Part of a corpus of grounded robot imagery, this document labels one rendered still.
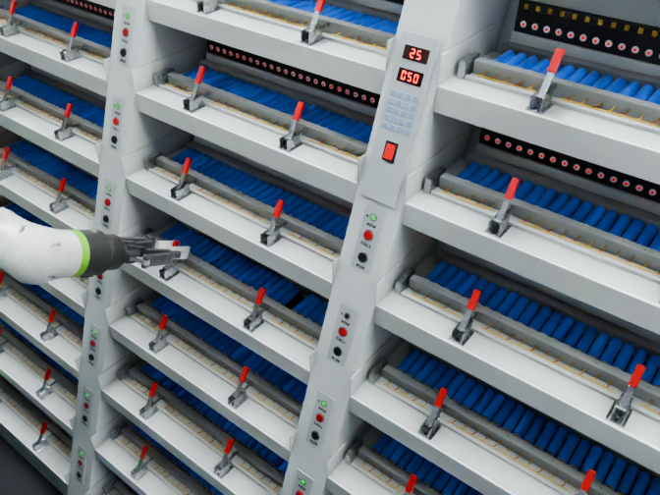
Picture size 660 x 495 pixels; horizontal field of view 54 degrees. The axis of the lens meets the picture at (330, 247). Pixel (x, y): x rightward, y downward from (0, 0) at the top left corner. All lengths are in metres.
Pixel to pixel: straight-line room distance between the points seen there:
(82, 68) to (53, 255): 0.58
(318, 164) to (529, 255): 0.42
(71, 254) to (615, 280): 0.93
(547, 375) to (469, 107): 0.44
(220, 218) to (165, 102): 0.28
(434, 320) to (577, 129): 0.40
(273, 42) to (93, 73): 0.55
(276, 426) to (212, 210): 0.49
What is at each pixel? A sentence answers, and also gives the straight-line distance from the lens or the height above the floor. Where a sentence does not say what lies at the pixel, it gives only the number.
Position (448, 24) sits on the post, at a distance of 1.06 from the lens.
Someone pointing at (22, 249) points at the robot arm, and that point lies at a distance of 1.25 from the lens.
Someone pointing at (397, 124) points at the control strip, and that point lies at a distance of 1.09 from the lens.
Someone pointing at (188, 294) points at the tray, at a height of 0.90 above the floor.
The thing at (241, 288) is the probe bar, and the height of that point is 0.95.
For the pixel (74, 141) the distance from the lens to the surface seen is 1.76.
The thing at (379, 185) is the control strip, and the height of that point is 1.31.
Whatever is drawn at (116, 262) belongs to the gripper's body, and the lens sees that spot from 1.38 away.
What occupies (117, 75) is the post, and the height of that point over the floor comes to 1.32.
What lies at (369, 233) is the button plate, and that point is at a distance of 1.13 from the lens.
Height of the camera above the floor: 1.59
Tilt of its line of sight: 21 degrees down
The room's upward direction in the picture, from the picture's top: 14 degrees clockwise
